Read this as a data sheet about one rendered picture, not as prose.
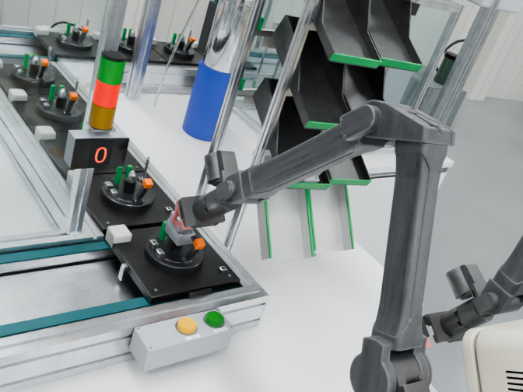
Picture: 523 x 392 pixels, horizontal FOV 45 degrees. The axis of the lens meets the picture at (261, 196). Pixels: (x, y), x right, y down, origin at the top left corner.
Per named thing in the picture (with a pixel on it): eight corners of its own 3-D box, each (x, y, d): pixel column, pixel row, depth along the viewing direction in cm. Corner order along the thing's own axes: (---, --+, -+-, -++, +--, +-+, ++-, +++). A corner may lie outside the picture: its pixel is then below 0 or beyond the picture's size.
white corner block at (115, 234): (129, 248, 150) (133, 234, 148) (112, 250, 147) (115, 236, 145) (121, 236, 153) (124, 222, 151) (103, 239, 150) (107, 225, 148)
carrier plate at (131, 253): (238, 285, 150) (240, 278, 149) (149, 304, 135) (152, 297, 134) (189, 228, 165) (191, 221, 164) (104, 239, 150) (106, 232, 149)
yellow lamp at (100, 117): (116, 130, 131) (121, 108, 128) (93, 130, 128) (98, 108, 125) (106, 118, 134) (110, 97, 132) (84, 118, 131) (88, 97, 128)
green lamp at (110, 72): (125, 85, 126) (130, 63, 124) (102, 85, 123) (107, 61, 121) (115, 75, 129) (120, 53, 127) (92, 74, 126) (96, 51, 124)
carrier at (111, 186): (186, 225, 166) (198, 184, 160) (101, 235, 150) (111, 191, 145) (145, 176, 181) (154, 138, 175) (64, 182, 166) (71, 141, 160)
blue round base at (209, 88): (228, 141, 242) (248, 76, 229) (194, 142, 232) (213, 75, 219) (208, 122, 251) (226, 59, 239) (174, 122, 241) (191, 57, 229)
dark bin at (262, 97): (326, 190, 154) (342, 173, 149) (281, 188, 147) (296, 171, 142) (294, 101, 167) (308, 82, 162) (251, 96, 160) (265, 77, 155)
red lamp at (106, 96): (121, 108, 128) (125, 86, 126) (98, 108, 125) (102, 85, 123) (110, 97, 131) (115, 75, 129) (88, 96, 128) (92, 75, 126)
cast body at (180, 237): (193, 243, 146) (200, 219, 142) (177, 246, 143) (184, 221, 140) (176, 223, 151) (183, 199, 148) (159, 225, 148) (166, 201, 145)
